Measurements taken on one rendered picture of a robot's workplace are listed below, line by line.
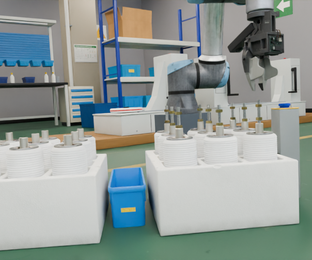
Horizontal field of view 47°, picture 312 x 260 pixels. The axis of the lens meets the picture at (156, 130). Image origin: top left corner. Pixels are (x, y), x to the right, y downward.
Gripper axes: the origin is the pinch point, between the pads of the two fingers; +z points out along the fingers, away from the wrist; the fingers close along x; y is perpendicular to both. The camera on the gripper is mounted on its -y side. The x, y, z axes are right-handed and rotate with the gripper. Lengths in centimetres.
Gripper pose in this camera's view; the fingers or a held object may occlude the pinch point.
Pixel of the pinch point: (255, 86)
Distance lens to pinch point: 107.9
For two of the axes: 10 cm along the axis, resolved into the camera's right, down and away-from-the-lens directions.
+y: 5.5, 0.4, -8.3
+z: 0.5, 10.0, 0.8
